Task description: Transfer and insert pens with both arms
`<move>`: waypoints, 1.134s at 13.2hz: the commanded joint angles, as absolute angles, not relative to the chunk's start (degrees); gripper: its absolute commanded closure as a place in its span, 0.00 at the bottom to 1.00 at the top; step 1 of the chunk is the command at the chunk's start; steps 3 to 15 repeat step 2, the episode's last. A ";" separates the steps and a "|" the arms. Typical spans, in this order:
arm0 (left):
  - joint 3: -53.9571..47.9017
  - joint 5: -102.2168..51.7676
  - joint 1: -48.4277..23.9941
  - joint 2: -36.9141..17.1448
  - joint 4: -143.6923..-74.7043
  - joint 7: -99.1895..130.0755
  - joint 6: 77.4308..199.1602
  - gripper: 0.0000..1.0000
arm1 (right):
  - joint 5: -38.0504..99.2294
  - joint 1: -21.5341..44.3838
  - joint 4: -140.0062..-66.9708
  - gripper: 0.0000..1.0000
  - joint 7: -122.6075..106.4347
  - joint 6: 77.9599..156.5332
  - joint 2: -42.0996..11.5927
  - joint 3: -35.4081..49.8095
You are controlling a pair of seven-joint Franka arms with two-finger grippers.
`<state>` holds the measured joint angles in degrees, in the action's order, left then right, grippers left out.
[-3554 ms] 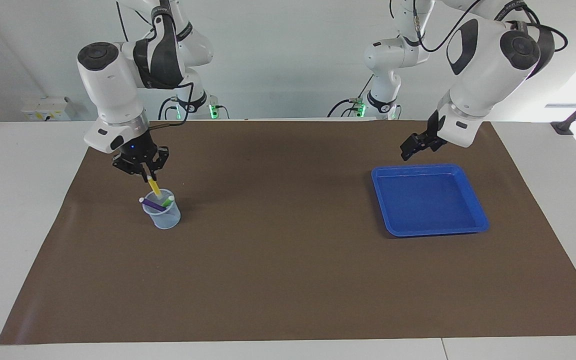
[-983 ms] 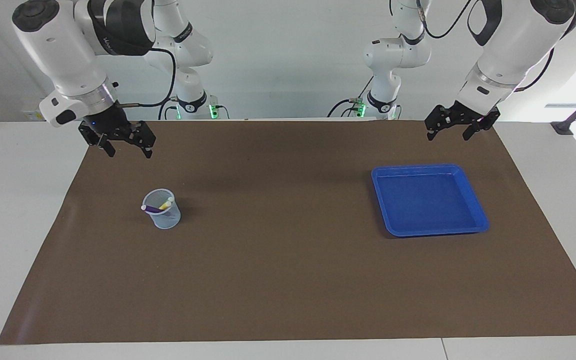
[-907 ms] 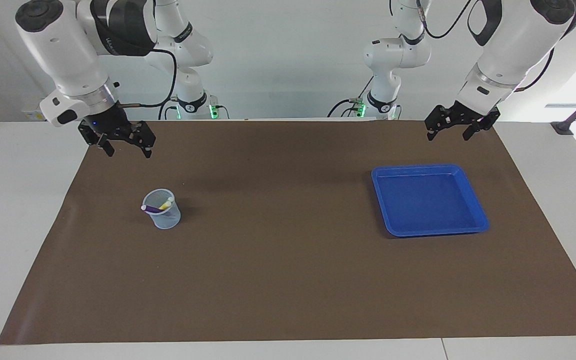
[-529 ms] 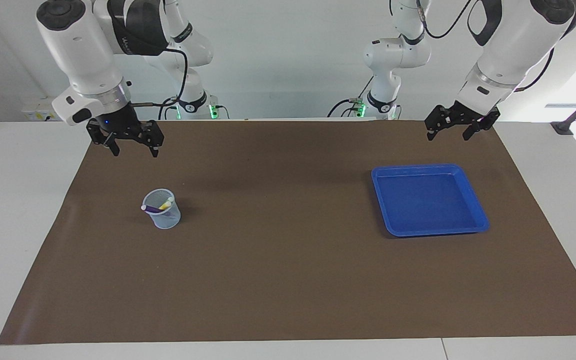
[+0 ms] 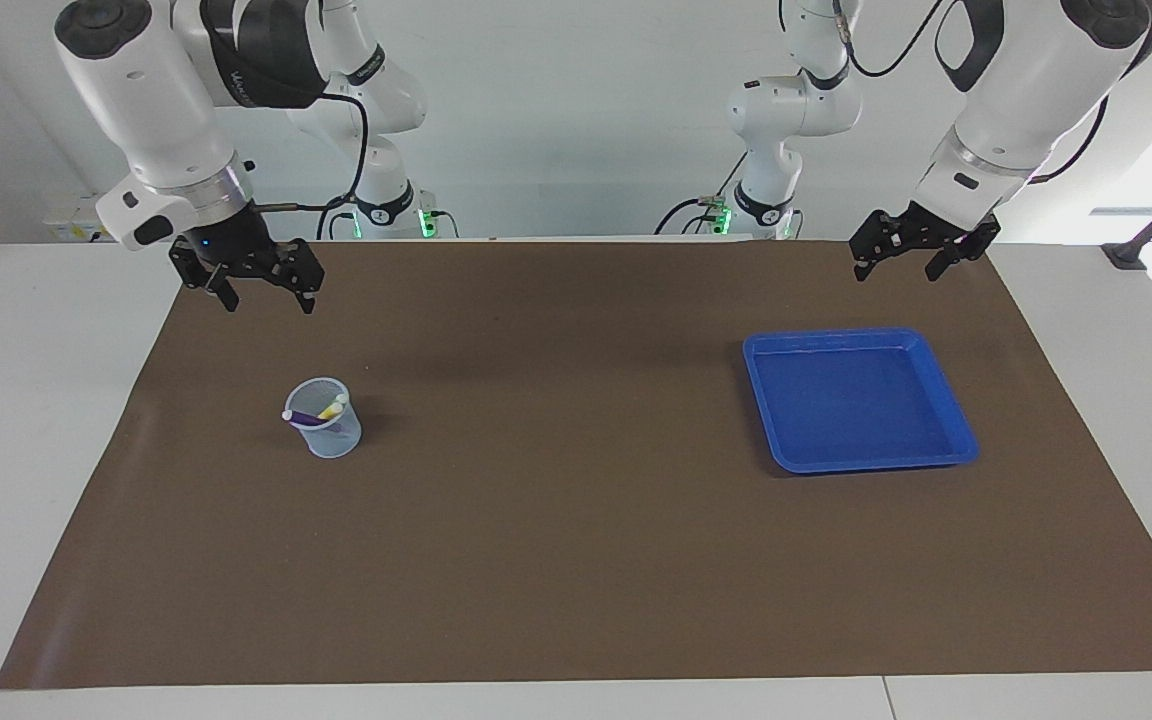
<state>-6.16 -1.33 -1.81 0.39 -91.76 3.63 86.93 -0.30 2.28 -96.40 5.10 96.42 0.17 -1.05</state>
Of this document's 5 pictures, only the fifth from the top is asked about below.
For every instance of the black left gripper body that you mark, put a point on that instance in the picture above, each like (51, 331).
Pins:
(941, 230)

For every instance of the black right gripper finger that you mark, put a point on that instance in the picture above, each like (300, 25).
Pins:
(308, 280)
(226, 290)

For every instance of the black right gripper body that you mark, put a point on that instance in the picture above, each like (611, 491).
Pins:
(231, 245)

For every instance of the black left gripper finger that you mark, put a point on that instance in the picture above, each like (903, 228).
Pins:
(876, 240)
(946, 265)

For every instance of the yellow marker pen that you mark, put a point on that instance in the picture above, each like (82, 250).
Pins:
(332, 408)

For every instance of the purple marker pen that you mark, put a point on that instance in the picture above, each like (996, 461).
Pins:
(306, 416)

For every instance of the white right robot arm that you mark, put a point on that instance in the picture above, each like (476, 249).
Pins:
(136, 90)

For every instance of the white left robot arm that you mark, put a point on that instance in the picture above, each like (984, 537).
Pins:
(1026, 90)

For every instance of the clear plastic cup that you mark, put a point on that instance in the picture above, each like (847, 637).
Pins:
(331, 442)

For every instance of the blue plastic tray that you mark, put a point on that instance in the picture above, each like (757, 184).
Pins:
(886, 440)

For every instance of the brown table mat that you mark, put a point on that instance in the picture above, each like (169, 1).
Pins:
(576, 550)

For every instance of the white wall power socket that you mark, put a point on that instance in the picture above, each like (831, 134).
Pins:
(71, 228)

